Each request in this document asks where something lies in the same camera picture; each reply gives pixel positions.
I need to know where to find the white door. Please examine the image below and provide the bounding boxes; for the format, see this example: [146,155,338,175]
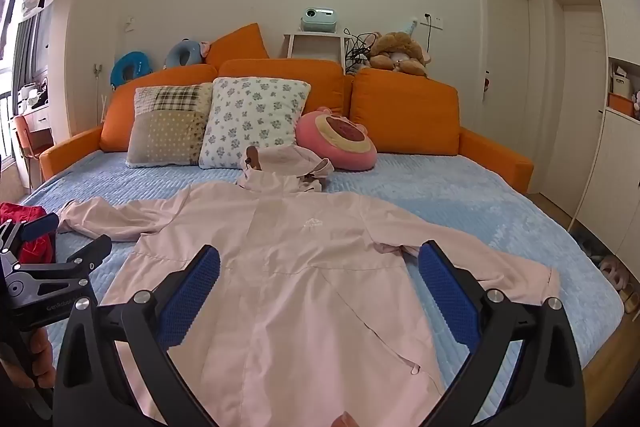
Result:
[481,0,544,196]
[551,0,609,219]

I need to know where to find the grey neck pillow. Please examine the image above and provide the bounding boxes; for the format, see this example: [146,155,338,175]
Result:
[165,39,208,68]

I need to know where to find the pink slippers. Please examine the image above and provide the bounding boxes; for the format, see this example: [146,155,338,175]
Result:
[597,254,640,314]

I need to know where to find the grey shoes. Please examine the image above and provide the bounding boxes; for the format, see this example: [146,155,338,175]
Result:
[574,231,612,259]

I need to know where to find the grey curtain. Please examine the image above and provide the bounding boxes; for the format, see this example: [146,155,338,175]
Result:
[10,9,52,88]

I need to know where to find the blue neck pillow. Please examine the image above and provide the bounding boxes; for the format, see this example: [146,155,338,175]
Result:
[110,52,153,88]

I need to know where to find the patchwork pillow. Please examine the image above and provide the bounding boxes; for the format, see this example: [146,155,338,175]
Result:
[126,83,215,168]

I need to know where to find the orange chair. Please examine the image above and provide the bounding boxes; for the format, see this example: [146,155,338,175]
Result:
[12,114,54,188]

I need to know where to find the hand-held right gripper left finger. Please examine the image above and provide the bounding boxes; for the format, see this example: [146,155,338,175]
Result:
[52,244,223,427]

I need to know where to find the tall white cabinet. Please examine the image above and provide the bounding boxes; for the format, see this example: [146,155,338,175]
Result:
[586,0,640,269]

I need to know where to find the white desk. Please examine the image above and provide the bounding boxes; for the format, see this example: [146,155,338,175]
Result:
[22,99,55,148]

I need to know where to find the small white shelf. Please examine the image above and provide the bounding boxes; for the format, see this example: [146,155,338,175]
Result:
[282,32,353,64]

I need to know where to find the orange storage box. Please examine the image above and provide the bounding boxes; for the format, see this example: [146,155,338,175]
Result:
[607,92,637,118]

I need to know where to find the light blue bed mat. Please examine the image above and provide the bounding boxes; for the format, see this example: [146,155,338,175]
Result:
[20,152,626,425]

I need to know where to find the white floral pillow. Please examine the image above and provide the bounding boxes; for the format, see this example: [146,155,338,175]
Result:
[199,77,312,170]

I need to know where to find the teal projector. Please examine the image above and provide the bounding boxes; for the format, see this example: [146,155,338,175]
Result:
[300,7,339,34]

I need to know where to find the pink plush cushion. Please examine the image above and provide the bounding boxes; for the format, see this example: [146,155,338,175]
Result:
[295,107,378,172]

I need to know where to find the orange throw pillow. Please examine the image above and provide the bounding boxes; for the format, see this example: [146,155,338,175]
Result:
[206,23,271,70]

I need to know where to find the pink jacket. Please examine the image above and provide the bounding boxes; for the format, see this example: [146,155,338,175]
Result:
[57,146,561,427]

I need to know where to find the person's left hand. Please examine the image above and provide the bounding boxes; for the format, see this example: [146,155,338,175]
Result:
[0,329,57,390]

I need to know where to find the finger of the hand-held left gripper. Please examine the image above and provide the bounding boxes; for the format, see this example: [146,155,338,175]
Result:
[0,212,61,265]
[15,235,113,280]

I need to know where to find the red cloth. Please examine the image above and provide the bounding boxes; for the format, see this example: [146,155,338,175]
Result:
[0,202,56,265]

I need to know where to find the black cables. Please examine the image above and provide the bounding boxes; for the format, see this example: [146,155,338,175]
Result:
[344,31,382,75]

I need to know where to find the orange sofa bed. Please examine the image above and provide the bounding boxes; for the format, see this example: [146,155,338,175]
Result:
[40,59,535,195]

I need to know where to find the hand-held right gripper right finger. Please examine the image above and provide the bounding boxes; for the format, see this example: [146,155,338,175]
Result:
[417,240,586,427]

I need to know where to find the brown plush toy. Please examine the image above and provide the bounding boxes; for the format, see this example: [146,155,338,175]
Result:
[369,19,433,78]

